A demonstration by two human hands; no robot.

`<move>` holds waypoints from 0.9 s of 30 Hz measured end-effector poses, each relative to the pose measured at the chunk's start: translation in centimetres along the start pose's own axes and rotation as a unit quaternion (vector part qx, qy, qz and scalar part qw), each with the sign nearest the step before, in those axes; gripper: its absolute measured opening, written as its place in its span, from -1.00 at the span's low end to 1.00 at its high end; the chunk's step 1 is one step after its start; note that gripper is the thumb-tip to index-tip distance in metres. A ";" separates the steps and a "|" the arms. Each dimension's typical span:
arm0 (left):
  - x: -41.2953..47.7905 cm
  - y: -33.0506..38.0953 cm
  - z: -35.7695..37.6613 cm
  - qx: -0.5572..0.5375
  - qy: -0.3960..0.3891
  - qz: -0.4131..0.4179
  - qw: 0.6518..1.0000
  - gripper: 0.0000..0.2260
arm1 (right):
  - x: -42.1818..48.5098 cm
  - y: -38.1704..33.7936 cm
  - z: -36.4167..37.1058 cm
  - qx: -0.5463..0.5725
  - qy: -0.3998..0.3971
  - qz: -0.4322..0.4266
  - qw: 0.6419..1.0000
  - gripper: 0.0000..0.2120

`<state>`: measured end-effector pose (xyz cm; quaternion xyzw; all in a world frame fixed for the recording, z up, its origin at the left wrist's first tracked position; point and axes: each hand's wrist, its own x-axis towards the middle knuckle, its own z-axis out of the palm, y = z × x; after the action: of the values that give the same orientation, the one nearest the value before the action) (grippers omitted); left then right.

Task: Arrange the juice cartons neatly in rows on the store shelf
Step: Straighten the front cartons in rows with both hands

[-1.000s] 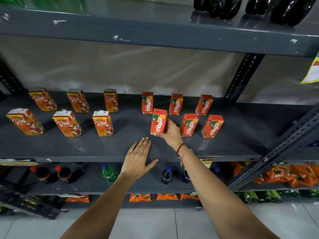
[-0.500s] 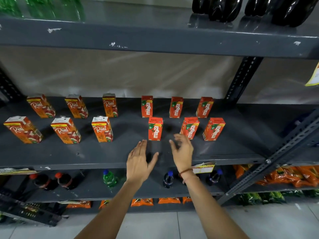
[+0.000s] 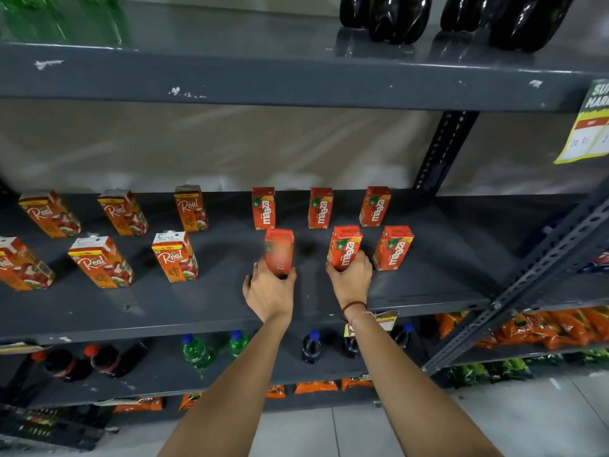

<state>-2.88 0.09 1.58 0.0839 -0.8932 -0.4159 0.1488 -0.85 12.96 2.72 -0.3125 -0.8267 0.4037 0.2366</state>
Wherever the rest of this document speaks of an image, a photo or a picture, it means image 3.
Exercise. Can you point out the person's left hand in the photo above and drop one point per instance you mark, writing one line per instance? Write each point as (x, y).
(269, 297)

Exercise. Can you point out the person's right hand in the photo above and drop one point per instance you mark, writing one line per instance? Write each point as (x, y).
(351, 285)

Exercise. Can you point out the person's right thumb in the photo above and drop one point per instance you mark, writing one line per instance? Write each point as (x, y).
(331, 270)

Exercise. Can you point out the person's left thumb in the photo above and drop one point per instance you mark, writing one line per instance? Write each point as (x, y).
(291, 276)

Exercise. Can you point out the small red juice carton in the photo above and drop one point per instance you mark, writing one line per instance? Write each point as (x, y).
(343, 246)
(279, 249)

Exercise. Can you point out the person's right forearm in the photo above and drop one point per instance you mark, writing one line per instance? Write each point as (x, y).
(409, 390)

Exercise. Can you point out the person's left forearm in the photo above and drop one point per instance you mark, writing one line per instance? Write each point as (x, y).
(238, 395)

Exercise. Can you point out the group of red cartons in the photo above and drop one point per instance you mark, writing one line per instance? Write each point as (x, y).
(263, 209)

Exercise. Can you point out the dark bottle with blue cap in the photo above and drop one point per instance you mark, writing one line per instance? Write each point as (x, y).
(351, 347)
(404, 335)
(311, 348)

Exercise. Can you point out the small yellow shelf tag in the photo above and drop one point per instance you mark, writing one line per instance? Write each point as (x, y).
(386, 322)

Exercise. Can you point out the green bottle with blue cap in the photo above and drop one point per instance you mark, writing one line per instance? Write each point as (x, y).
(196, 353)
(238, 343)

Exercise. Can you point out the orange snack packet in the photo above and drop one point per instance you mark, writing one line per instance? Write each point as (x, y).
(276, 392)
(357, 383)
(189, 400)
(316, 387)
(140, 405)

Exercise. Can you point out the group of white-topped orange cartons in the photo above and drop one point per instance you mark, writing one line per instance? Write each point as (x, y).
(101, 261)

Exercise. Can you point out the red-capped cola bottle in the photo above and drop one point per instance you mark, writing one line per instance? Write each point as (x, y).
(59, 365)
(112, 359)

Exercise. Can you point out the row of green bags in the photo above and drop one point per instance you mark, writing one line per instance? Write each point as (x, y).
(504, 368)

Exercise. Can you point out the grey slotted-angle side rack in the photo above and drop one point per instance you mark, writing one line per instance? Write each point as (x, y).
(537, 276)

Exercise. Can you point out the grey metal shelving rack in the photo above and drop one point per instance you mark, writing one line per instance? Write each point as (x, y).
(238, 76)

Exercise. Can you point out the row of orange bags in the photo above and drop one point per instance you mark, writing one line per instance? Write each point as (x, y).
(556, 326)

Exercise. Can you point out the dark cola bottle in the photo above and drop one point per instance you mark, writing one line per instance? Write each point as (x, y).
(528, 21)
(464, 11)
(398, 16)
(353, 9)

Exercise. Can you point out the red and blue packet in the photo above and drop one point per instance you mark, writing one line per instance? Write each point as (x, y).
(598, 262)

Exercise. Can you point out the pale shelf edge label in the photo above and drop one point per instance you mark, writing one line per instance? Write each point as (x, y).
(19, 348)

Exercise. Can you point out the yellow and green price sign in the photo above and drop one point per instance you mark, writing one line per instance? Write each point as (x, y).
(587, 128)

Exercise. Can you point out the green plastic bottles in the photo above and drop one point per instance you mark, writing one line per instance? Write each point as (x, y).
(57, 16)

